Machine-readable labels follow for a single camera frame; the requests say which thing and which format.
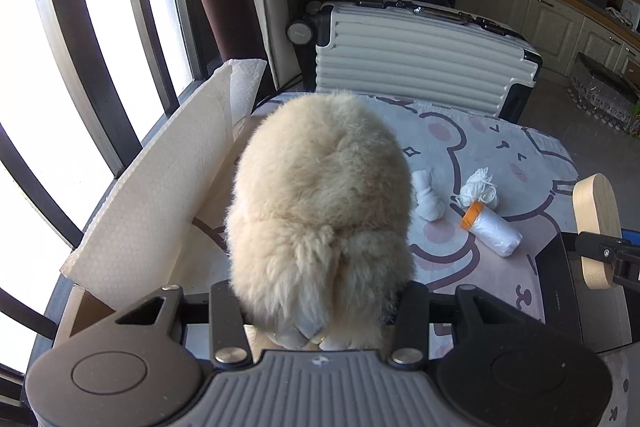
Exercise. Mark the bear printed blanket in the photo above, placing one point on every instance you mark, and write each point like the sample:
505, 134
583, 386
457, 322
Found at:
500, 147

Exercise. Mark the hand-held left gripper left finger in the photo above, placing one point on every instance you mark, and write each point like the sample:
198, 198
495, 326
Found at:
223, 308

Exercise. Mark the cream cabinet row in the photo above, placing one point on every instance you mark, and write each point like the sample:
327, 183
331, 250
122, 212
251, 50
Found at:
555, 22

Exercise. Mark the white foam sheet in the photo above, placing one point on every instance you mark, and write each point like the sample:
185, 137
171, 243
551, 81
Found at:
150, 207

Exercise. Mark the cream fluffy plush toy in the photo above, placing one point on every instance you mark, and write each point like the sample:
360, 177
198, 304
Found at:
320, 212

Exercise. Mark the plastic bag roll orange band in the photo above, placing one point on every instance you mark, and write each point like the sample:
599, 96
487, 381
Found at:
492, 229

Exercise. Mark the black box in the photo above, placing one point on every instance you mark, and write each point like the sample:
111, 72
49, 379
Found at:
557, 287

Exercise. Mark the barred window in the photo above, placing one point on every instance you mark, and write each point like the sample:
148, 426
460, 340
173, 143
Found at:
75, 32

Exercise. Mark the white ribbed suitcase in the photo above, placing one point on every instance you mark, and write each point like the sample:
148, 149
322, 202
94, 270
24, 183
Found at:
415, 52

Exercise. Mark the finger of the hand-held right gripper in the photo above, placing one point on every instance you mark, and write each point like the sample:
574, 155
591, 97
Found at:
602, 252

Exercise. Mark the wrapped pack of bottles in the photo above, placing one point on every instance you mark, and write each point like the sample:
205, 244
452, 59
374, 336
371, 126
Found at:
602, 94

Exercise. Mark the white yarn bundle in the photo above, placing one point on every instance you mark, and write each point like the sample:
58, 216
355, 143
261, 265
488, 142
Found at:
480, 189

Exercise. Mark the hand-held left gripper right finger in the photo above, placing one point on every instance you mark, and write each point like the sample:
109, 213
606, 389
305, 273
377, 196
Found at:
416, 309

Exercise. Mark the white knotted cloth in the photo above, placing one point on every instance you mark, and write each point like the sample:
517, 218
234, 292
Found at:
426, 197

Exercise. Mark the oval wooden block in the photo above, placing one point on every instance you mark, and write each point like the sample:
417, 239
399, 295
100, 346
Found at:
595, 207

